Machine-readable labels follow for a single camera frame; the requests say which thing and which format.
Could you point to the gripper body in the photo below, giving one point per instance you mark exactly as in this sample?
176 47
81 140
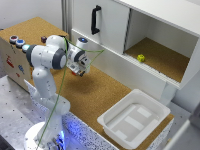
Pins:
79 67

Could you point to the pink block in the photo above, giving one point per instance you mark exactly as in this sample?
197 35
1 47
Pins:
73 72

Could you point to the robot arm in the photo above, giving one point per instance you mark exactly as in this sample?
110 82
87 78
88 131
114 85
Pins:
43 58

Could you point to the purple block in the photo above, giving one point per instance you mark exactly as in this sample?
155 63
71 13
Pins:
43 39

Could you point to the yellow block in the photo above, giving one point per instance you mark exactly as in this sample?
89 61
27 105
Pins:
141 58

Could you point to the white sliding door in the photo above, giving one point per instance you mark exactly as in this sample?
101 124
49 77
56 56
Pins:
110 23

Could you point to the green button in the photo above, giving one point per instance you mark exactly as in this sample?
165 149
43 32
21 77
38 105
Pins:
25 47

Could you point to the wooden drawer box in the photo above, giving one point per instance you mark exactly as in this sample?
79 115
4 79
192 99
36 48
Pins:
31 28

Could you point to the blue button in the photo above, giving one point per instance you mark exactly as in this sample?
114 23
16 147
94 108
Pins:
20 42

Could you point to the red button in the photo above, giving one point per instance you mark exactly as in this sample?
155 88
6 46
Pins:
13 38

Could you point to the white plastic box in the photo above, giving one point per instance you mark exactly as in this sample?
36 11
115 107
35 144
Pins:
135 120

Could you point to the white cabinet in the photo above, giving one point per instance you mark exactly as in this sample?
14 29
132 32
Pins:
156 20

